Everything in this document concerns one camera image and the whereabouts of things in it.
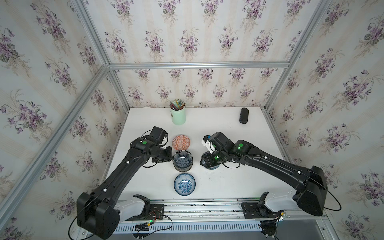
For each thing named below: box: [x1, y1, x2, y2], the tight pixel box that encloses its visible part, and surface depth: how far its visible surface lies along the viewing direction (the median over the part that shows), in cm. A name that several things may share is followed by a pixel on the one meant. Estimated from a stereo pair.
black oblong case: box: [239, 107, 249, 125], surface depth 117 cm
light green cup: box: [170, 106, 186, 126], surface depth 109 cm
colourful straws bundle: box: [169, 98, 186, 111], surface depth 106 cm
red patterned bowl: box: [172, 134, 191, 151], surface depth 100 cm
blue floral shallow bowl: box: [173, 173, 196, 197], surface depth 82 cm
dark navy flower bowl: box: [172, 150, 194, 172], surface depth 86 cm
